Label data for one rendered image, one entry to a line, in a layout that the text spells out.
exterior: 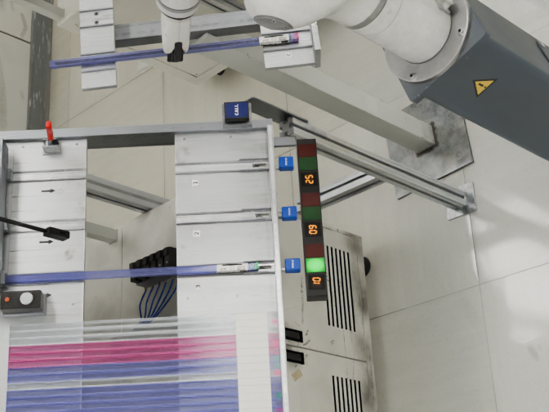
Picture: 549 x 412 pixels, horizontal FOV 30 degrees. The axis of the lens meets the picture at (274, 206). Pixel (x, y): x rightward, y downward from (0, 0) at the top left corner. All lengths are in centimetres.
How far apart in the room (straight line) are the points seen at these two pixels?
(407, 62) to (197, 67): 155
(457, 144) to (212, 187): 86
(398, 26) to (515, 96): 34
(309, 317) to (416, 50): 88
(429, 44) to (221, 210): 53
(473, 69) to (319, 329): 88
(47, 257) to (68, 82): 232
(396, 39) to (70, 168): 72
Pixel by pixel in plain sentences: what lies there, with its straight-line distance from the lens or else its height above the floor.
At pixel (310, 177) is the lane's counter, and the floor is 65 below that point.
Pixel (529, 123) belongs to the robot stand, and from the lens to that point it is 212.
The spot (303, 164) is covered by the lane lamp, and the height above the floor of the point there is 66.
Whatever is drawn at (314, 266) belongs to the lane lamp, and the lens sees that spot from 201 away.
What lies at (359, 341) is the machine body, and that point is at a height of 11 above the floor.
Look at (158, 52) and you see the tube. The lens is 210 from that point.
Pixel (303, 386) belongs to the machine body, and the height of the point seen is 33.
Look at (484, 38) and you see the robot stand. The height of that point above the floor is 69.
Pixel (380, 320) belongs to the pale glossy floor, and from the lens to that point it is 274.
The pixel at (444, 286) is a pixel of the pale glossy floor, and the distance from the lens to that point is 263.
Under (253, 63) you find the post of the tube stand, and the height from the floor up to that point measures 67.
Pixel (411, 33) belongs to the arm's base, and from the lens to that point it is 182.
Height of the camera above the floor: 207
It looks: 42 degrees down
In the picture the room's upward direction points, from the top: 71 degrees counter-clockwise
